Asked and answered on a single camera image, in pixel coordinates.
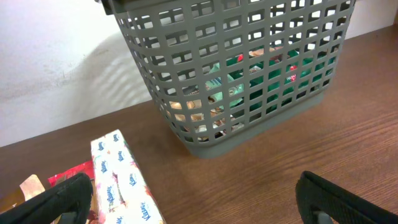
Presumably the beige brown snack bag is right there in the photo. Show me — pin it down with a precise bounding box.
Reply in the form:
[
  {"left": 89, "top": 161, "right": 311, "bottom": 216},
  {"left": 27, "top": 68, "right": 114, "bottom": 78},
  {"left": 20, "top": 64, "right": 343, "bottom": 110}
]
[{"left": 170, "top": 100, "right": 244, "bottom": 142}]

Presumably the Kleenex tissue multipack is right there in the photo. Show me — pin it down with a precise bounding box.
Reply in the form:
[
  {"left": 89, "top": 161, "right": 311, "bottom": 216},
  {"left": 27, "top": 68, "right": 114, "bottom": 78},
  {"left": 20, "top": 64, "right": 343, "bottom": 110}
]
[{"left": 91, "top": 129, "right": 165, "bottom": 224}]

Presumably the San Remo spaghetti pack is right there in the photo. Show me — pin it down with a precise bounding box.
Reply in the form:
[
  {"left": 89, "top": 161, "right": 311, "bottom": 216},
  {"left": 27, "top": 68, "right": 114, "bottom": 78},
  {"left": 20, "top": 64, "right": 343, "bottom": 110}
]
[{"left": 47, "top": 161, "right": 100, "bottom": 224}]

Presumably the green Nescafe coffee bag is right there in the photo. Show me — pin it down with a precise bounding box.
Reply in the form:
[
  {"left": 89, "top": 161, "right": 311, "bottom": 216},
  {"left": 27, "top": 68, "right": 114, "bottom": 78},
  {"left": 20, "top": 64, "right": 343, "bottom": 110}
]
[{"left": 226, "top": 46, "right": 338, "bottom": 114}]

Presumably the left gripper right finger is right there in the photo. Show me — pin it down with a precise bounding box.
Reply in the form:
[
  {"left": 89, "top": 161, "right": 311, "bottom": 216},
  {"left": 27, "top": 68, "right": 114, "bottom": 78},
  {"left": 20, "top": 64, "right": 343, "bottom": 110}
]
[{"left": 295, "top": 170, "right": 397, "bottom": 224}]

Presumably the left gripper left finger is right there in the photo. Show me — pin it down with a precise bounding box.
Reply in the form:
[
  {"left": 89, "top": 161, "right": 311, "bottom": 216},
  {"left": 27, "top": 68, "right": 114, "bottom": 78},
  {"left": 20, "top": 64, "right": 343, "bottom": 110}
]
[{"left": 1, "top": 175, "right": 92, "bottom": 224}]

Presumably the grey plastic shopping basket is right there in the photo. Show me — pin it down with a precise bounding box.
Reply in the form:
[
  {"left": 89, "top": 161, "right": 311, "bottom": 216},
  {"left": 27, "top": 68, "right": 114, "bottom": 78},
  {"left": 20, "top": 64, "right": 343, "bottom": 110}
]
[{"left": 102, "top": 0, "right": 355, "bottom": 158}]

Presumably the teal wet wipes pack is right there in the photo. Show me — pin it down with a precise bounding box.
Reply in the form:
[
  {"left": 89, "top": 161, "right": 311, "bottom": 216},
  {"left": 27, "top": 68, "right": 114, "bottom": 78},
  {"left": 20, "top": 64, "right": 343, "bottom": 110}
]
[{"left": 205, "top": 63, "right": 244, "bottom": 108}]

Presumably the beige pastry bag left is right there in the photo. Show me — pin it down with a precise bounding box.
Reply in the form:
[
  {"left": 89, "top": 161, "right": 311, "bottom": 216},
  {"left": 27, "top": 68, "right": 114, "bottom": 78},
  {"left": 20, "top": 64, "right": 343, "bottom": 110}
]
[{"left": 1, "top": 174, "right": 45, "bottom": 213}]

